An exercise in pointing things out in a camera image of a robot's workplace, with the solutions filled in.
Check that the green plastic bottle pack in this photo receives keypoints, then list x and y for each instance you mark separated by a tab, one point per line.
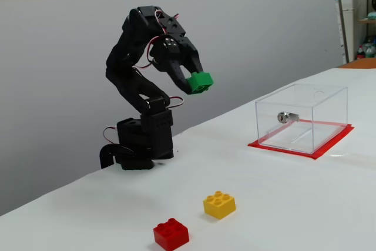
370	49

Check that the green lego brick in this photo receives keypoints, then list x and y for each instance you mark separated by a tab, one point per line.
201	82

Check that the transparent plastic box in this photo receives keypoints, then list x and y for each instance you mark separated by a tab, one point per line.
302	115

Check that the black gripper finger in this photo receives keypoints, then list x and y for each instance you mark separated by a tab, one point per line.
177	76
195	61

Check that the metal storage shelf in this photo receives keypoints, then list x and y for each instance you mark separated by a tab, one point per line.
340	13

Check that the yellow lego brick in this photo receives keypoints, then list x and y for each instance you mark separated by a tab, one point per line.
219	204

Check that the teal bundle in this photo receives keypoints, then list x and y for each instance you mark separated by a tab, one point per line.
372	16

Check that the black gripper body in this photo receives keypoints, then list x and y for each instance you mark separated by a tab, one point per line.
180	54

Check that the red capped dark bottle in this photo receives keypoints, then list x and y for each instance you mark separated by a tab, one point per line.
360	53

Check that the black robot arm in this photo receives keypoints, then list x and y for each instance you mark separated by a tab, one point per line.
129	57

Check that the red tape frame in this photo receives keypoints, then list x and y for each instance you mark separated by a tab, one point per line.
282	149

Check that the orange table surface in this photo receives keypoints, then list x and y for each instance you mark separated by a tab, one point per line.
359	63

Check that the black robot base with clamp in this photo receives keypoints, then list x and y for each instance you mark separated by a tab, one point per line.
132	145

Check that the red lego brick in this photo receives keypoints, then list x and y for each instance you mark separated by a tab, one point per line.
171	234

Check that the white cabinet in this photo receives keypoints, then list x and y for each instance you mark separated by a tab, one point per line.
348	27

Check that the silver cylinder lock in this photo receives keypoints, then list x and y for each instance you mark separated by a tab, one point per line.
286	117

